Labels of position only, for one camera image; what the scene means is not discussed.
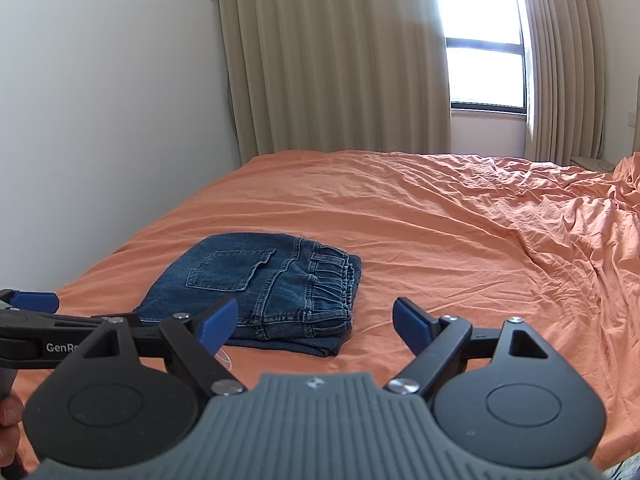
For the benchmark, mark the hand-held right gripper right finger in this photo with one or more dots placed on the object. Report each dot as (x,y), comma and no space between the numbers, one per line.
(412,324)

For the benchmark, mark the wide beige curtain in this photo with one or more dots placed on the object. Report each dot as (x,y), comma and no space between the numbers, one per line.
(330,60)

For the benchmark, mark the window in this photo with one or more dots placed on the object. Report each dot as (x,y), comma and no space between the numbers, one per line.
(485,30)

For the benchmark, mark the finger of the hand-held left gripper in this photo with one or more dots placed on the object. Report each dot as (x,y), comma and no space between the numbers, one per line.
(60,320)
(35,302)

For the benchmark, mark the white wall switch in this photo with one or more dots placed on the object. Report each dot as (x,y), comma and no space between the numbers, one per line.
(634,120)

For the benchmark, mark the person's left hand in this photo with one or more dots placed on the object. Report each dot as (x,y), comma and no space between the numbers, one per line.
(9,425)

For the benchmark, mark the narrow beige curtain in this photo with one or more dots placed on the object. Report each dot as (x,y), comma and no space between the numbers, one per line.
(565,70)

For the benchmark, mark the orange bed sheet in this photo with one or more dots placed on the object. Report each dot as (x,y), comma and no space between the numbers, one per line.
(450,235)

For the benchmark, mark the grey patterned cloth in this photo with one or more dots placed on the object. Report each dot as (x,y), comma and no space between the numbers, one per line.
(624,472)

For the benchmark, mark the blue denim pants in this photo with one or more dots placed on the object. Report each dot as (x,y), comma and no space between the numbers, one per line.
(225,265)

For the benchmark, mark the beige pillow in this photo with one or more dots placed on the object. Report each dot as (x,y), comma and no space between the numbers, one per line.
(592,162)

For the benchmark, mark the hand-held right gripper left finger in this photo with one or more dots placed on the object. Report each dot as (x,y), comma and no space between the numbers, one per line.
(218,324)

